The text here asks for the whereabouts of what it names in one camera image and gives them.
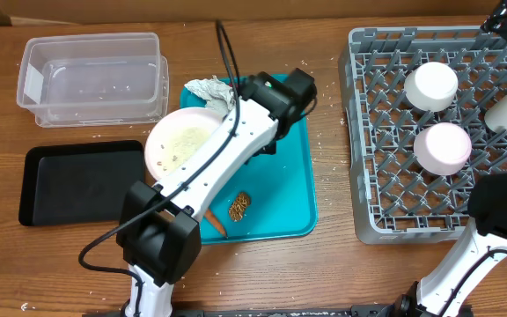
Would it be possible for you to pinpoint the white ceramic bowl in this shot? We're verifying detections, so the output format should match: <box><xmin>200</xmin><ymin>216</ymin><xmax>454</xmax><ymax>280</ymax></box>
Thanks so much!
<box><xmin>404</xmin><ymin>62</ymin><xmax>459</xmax><ymax>112</ymax></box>

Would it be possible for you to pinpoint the large white plate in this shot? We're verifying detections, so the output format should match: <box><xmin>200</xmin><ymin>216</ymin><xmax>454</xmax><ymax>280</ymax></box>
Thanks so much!
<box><xmin>144</xmin><ymin>107</ymin><xmax>223</xmax><ymax>181</ymax></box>

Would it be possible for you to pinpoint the pink bowl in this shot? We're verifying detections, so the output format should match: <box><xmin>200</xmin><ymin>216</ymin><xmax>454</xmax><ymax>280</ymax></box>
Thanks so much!
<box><xmin>413</xmin><ymin>122</ymin><xmax>472</xmax><ymax>176</ymax></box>

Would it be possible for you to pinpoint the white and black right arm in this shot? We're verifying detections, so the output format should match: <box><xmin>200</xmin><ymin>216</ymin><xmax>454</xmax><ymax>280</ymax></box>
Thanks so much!
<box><xmin>381</xmin><ymin>173</ymin><xmax>507</xmax><ymax>316</ymax></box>

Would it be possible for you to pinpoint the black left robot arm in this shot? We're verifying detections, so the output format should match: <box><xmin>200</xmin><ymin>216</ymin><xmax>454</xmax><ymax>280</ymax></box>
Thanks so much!
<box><xmin>116</xmin><ymin>69</ymin><xmax>317</xmax><ymax>316</ymax></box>

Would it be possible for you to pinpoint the crumpled white tissue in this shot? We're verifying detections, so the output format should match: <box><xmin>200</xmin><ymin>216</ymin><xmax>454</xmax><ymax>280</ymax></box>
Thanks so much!
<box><xmin>184</xmin><ymin>76</ymin><xmax>235</xmax><ymax>115</ymax></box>

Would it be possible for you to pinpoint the teal plastic tray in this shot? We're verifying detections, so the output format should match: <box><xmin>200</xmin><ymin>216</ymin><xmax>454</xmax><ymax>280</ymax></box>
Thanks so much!
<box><xmin>179</xmin><ymin>73</ymin><xmax>319</xmax><ymax>246</ymax></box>

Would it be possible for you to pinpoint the brown patterned food piece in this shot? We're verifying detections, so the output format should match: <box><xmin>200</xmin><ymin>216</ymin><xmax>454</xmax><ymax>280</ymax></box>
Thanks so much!
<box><xmin>229</xmin><ymin>192</ymin><xmax>252</xmax><ymax>222</ymax></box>

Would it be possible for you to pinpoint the orange carrot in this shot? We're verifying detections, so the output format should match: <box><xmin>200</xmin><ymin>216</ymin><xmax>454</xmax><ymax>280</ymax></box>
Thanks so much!
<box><xmin>204</xmin><ymin>209</ymin><xmax>227</xmax><ymax>238</ymax></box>

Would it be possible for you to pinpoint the grey plastic dish rack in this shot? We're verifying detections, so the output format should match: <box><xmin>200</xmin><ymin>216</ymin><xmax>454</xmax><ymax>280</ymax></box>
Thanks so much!
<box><xmin>339</xmin><ymin>26</ymin><xmax>507</xmax><ymax>244</ymax></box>

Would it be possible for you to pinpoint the clear plastic storage bin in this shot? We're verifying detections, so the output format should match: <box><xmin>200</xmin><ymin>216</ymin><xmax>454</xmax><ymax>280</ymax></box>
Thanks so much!
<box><xmin>16</xmin><ymin>33</ymin><xmax>169</xmax><ymax>128</ymax></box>

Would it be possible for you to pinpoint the black plastic tray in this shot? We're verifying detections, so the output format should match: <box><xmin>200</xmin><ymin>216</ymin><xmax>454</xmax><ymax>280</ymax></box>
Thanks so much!
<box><xmin>18</xmin><ymin>140</ymin><xmax>145</xmax><ymax>226</ymax></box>

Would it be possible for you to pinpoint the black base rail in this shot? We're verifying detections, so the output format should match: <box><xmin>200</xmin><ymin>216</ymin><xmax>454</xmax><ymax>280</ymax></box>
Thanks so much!
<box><xmin>81</xmin><ymin>301</ymin><xmax>474</xmax><ymax>317</ymax></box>

